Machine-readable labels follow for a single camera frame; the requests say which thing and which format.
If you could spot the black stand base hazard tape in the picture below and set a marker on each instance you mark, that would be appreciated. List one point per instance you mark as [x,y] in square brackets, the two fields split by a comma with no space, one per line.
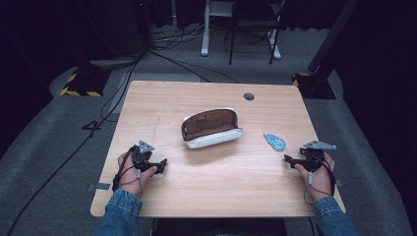
[86,82]
[313,84]

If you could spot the slanted black stand pole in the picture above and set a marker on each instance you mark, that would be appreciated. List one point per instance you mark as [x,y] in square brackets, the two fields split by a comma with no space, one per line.
[331,36]

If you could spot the white pencil case brown lining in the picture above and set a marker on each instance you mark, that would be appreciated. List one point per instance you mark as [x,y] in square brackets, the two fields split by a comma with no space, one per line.
[211,128]

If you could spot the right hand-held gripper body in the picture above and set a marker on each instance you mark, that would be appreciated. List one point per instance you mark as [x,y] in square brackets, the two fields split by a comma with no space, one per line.
[313,155]

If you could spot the small blue white patch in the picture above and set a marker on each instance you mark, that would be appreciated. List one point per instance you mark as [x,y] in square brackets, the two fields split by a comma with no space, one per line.
[275,142]

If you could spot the person's right hand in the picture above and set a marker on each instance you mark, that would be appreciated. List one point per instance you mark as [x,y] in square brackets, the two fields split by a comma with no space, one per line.
[318,182]

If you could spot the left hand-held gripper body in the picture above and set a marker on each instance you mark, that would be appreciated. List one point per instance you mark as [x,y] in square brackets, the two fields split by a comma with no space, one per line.
[142,156]

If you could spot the black chair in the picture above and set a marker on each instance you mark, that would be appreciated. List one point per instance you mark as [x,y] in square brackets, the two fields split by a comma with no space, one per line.
[254,23]

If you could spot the person's left hand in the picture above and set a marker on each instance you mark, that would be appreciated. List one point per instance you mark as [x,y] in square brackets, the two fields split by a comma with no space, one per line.
[134,178]

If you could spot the grey table grommet hole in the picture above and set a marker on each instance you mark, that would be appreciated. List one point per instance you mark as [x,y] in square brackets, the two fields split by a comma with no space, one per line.
[249,96]

